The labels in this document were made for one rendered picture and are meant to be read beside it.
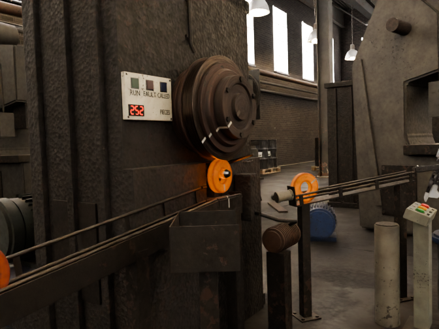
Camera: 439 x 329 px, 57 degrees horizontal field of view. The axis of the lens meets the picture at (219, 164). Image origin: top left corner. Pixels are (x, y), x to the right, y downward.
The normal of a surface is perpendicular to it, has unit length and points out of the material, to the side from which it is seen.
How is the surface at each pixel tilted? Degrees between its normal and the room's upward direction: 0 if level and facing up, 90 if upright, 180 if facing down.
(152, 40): 90
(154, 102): 90
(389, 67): 90
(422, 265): 90
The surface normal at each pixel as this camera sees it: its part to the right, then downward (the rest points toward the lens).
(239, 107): 0.82, 0.00
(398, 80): -0.75, 0.06
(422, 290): -0.57, 0.06
